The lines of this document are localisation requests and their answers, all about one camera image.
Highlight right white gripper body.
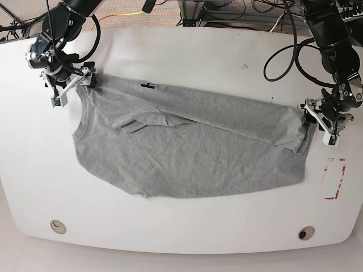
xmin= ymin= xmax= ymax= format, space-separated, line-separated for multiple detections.
xmin=26 ymin=34 xmax=88 ymax=107

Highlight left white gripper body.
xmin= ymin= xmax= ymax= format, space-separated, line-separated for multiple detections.
xmin=299 ymin=73 xmax=362 ymax=146

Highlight grey Hugging Face T-shirt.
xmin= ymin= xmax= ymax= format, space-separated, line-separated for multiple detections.
xmin=73 ymin=74 xmax=316 ymax=198

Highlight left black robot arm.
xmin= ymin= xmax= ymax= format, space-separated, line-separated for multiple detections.
xmin=283 ymin=1 xmax=362 ymax=146

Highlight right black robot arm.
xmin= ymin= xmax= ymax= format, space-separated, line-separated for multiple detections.
xmin=26 ymin=0 xmax=102 ymax=107

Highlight red tape rectangle marking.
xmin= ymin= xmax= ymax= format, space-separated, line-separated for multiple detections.
xmin=322 ymin=158 xmax=347 ymax=200

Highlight black tripod legs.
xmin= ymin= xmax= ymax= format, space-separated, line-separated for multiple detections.
xmin=1 ymin=4 xmax=45 ymax=43

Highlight white power strip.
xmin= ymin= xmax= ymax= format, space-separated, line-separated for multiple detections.
xmin=340 ymin=5 xmax=362 ymax=23

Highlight yellow cable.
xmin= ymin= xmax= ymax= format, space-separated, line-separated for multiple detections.
xmin=90 ymin=10 xmax=144 ymax=31

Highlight white cable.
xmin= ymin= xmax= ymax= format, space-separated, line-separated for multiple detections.
xmin=269 ymin=12 xmax=285 ymax=32

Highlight right table cable grommet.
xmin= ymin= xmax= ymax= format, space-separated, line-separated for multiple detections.
xmin=298 ymin=226 xmax=315 ymax=241

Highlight table cable grommet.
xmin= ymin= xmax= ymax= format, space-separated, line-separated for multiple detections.
xmin=298 ymin=226 xmax=315 ymax=241
xmin=50 ymin=220 xmax=66 ymax=235

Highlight aluminium frame base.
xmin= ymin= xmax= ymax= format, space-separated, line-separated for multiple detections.
xmin=178 ymin=0 xmax=225 ymax=28

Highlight left table cable grommet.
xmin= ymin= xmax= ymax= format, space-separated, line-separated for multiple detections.
xmin=50 ymin=220 xmax=66 ymax=235

